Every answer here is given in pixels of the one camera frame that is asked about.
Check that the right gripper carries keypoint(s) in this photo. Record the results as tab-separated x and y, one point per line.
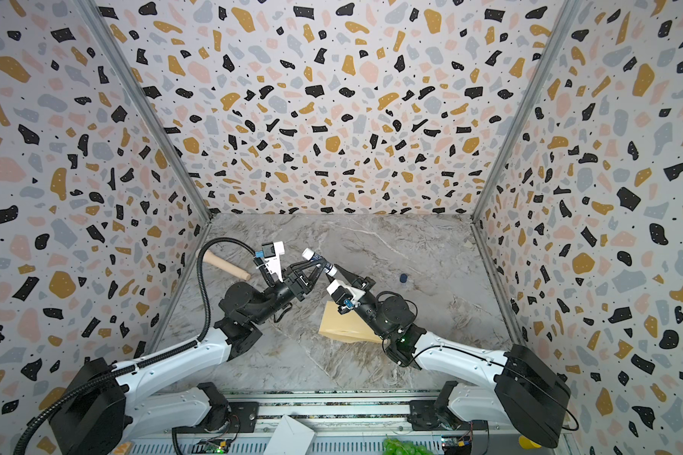
359	294

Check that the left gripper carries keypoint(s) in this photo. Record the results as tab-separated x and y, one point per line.
294	284

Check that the yellow paper envelope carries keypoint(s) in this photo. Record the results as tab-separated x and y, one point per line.
348	328

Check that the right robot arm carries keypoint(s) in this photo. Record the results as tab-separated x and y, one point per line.
513	387

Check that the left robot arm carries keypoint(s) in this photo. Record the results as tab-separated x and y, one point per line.
106	404

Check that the white paper sheet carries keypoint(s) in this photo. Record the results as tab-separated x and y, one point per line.
290	437

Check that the green plastic bag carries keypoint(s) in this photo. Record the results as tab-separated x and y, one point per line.
391	446

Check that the right circuit board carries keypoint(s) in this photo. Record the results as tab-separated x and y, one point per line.
457	445

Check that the circuit board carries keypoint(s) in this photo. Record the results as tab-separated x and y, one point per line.
211	446
457	445

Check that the left circuit board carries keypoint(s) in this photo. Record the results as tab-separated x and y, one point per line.
211	446

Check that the yellow cylinder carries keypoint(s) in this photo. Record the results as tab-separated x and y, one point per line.
527	444

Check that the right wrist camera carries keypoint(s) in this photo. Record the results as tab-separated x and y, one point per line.
344	296

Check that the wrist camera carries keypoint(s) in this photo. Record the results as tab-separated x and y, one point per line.
268	260
344	296

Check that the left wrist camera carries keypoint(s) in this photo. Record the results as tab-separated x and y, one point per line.
268	260

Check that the beige wooden stamp handle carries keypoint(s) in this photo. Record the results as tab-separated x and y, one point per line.
235	271

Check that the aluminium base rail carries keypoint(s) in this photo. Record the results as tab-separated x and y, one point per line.
349	420

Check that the left corner aluminium post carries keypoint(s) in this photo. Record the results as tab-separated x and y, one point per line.
92	17

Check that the corner aluminium post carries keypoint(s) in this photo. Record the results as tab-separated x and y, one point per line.
92	17
550	51

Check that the right corner aluminium post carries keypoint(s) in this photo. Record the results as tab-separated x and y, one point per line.
550	51

